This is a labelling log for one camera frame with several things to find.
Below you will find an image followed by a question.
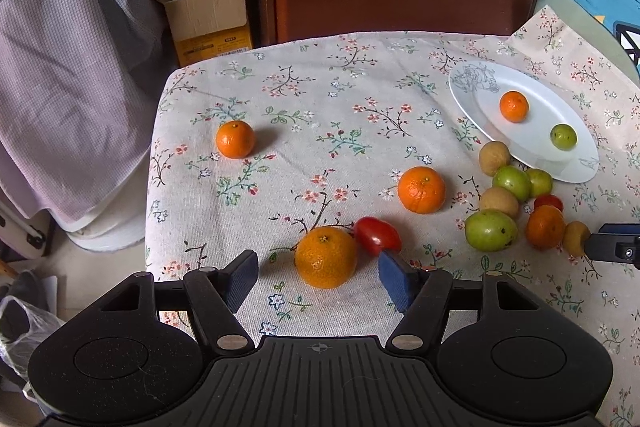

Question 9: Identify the large green jujube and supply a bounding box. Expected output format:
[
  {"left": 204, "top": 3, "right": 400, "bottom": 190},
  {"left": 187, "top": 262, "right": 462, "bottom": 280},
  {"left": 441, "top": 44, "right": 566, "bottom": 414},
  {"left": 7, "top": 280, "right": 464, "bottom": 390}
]
[{"left": 465, "top": 210, "right": 519, "bottom": 253}]

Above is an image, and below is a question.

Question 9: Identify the purple checked cloth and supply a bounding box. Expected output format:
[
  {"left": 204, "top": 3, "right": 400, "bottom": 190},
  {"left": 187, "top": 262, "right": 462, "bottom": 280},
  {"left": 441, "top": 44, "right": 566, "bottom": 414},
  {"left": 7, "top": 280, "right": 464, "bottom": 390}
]
[{"left": 0, "top": 0, "right": 177, "bottom": 228}]

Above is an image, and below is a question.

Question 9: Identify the white metal frame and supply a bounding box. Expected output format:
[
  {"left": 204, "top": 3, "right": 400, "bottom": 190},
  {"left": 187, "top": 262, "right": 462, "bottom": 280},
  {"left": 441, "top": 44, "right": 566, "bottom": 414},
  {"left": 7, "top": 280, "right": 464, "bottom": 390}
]
[{"left": 0, "top": 199, "right": 55, "bottom": 259}]

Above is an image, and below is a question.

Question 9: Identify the tan longan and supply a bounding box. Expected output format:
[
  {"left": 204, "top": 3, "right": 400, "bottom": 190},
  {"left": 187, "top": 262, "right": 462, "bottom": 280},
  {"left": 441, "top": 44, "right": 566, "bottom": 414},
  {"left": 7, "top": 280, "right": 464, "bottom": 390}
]
[
  {"left": 479, "top": 142, "right": 511, "bottom": 176},
  {"left": 562, "top": 221, "right": 591, "bottom": 258},
  {"left": 479, "top": 187, "right": 520, "bottom": 220}
]

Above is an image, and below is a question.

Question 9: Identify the floral tablecloth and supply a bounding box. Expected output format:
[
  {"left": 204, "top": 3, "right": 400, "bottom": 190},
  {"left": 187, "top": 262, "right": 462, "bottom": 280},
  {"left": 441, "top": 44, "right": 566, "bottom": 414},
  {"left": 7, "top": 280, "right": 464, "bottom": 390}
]
[{"left": 144, "top": 4, "right": 640, "bottom": 427}]

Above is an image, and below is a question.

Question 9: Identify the black plastic crate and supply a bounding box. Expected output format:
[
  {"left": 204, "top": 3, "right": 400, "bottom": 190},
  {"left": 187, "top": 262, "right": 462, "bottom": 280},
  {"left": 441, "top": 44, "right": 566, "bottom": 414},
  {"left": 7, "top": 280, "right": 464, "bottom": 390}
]
[{"left": 613, "top": 21, "right": 640, "bottom": 76}]

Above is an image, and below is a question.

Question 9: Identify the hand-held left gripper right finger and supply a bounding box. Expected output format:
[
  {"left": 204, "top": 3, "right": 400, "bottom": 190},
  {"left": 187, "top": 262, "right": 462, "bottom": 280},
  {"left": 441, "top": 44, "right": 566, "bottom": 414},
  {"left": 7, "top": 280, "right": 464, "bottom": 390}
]
[{"left": 377, "top": 250, "right": 562, "bottom": 354}]

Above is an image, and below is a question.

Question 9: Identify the small red cherry tomato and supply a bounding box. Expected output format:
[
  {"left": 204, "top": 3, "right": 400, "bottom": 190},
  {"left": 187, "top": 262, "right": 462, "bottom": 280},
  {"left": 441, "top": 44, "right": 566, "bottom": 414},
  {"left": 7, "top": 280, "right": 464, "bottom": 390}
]
[{"left": 533, "top": 194, "right": 565, "bottom": 212}]

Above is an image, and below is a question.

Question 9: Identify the large mandarin orange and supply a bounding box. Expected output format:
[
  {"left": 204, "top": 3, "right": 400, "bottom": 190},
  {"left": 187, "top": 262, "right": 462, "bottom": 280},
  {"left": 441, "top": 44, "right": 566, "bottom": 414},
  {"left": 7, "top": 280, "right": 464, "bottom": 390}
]
[{"left": 294, "top": 227, "right": 359, "bottom": 290}]

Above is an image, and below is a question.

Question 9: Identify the white oval plate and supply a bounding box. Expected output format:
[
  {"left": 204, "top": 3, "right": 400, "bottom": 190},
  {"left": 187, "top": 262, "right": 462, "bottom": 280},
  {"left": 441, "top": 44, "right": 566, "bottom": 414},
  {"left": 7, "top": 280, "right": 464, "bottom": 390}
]
[{"left": 448, "top": 61, "right": 600, "bottom": 184}]

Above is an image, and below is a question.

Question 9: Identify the cardboard box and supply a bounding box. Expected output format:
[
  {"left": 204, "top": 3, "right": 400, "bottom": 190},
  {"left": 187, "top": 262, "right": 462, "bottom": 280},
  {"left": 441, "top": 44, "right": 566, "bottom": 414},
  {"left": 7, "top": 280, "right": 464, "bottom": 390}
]
[{"left": 136, "top": 0, "right": 255, "bottom": 68}]

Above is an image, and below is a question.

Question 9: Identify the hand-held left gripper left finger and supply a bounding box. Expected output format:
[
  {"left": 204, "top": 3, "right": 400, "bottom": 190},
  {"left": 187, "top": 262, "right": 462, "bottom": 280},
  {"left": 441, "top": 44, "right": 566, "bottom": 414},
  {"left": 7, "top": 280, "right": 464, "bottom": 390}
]
[{"left": 80, "top": 250, "right": 260, "bottom": 356}]

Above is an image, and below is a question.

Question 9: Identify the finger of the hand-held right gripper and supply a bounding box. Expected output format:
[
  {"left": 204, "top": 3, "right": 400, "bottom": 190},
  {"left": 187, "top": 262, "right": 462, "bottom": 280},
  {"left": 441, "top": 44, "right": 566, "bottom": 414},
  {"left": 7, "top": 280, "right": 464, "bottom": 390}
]
[{"left": 584, "top": 223, "right": 640, "bottom": 269}]

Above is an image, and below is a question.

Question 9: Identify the small mandarin orange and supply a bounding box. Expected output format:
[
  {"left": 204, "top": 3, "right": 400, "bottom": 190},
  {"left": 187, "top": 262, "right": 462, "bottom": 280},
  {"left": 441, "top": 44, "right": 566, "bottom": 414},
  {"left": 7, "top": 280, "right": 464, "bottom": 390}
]
[{"left": 499, "top": 90, "right": 530, "bottom": 124}]

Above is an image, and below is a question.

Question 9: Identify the white round tub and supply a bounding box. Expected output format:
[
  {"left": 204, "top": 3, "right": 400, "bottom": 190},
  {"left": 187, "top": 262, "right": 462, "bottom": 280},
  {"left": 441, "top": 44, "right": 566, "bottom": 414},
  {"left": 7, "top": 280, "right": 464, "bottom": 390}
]
[{"left": 64, "top": 157, "right": 152, "bottom": 254}]

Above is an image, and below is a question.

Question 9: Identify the small green jujube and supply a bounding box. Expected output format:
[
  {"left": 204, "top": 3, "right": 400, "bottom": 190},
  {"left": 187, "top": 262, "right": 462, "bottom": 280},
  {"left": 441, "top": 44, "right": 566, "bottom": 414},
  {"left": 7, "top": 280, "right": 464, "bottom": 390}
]
[
  {"left": 550, "top": 124, "right": 578, "bottom": 152},
  {"left": 526, "top": 168, "right": 553, "bottom": 198}
]

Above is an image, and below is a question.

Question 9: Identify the clear plastic bag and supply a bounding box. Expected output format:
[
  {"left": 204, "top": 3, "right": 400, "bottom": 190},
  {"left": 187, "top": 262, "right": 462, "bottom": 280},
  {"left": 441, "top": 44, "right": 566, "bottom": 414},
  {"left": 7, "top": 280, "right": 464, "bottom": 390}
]
[{"left": 0, "top": 294, "right": 67, "bottom": 383}]

